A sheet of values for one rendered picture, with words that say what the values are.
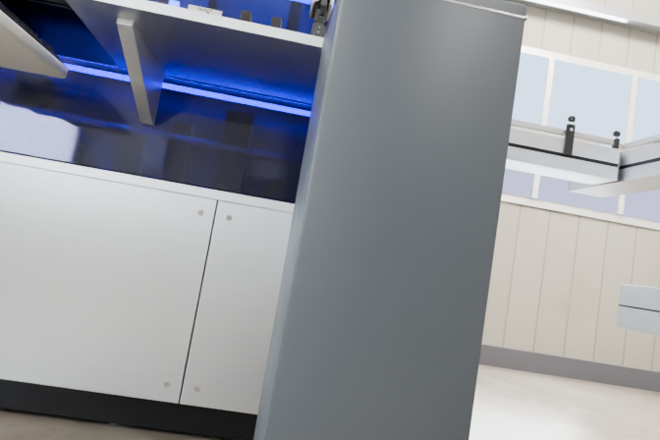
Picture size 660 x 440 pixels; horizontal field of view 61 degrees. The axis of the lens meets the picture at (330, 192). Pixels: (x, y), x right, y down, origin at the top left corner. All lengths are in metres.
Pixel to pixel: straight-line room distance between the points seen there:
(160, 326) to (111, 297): 0.13
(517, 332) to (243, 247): 2.64
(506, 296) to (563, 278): 0.40
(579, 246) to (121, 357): 3.10
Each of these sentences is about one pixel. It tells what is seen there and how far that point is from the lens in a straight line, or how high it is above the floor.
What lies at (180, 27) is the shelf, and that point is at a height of 0.86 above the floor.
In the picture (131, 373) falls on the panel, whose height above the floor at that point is 0.14.
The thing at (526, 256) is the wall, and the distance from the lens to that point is 3.79.
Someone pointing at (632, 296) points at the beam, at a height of 0.52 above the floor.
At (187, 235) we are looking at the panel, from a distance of 1.41.
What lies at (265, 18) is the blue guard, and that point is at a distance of 1.51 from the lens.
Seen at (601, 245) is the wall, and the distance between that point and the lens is 4.04.
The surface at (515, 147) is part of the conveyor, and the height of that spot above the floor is 0.88.
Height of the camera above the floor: 0.48
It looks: 7 degrees up
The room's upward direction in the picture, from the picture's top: 10 degrees clockwise
